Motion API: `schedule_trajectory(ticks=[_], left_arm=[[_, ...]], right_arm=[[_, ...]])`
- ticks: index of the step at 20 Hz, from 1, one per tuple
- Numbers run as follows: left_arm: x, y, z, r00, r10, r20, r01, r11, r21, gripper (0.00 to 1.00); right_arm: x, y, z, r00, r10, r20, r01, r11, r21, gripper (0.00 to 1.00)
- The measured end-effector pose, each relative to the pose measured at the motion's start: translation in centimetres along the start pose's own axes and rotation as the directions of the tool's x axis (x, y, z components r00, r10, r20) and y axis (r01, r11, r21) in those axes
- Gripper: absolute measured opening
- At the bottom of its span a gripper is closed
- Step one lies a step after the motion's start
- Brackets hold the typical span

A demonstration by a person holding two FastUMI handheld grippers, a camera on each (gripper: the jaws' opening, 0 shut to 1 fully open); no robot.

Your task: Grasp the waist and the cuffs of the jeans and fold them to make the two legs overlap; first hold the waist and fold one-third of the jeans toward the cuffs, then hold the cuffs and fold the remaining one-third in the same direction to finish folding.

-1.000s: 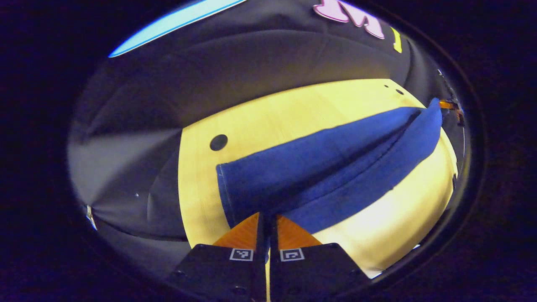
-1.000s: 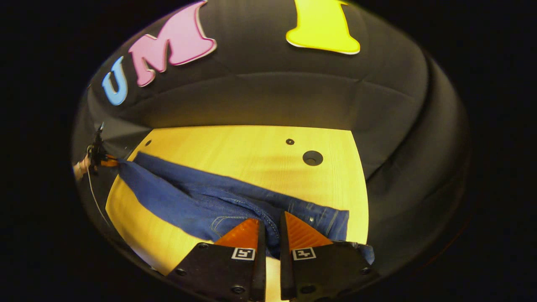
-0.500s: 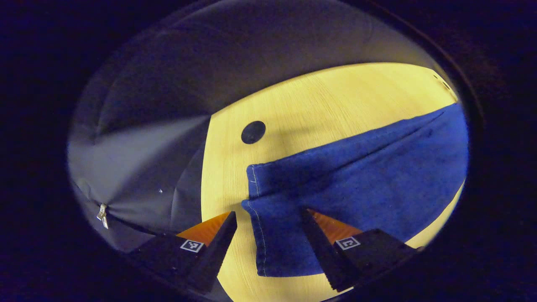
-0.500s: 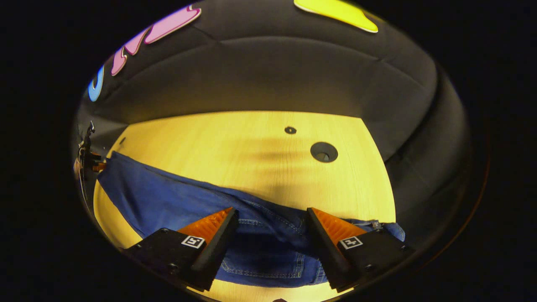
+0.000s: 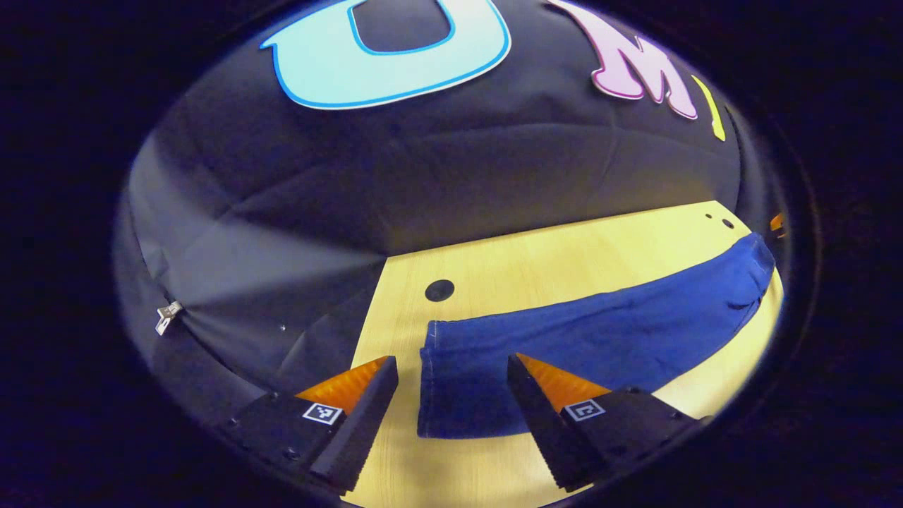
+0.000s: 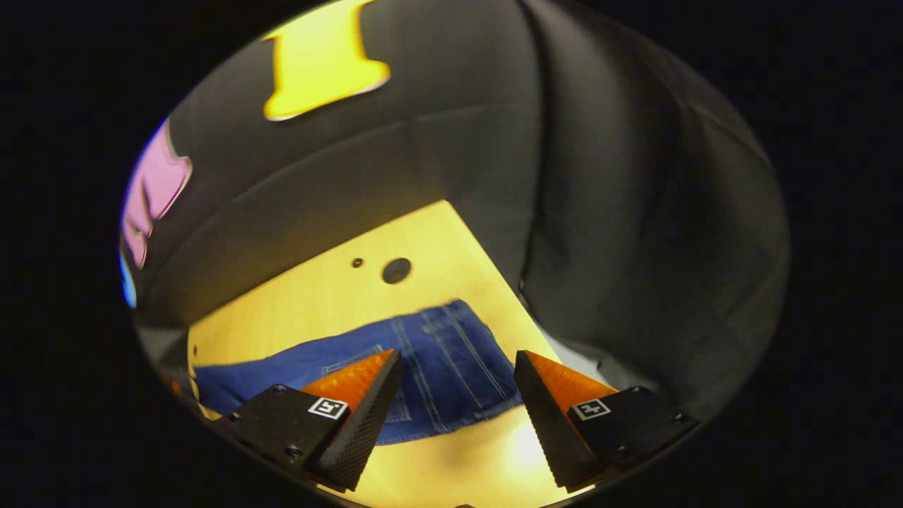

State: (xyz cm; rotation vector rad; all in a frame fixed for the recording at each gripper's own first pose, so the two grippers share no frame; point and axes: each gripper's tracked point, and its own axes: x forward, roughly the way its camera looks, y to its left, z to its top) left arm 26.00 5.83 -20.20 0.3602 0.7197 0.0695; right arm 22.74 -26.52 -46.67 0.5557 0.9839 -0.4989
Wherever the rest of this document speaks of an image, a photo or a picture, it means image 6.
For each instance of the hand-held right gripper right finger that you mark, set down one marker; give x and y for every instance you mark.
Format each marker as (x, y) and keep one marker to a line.
(547, 423)

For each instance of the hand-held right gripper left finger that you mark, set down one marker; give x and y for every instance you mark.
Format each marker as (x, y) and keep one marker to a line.
(363, 423)

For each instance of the blue denim jeans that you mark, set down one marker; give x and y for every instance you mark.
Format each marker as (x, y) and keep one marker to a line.
(451, 353)

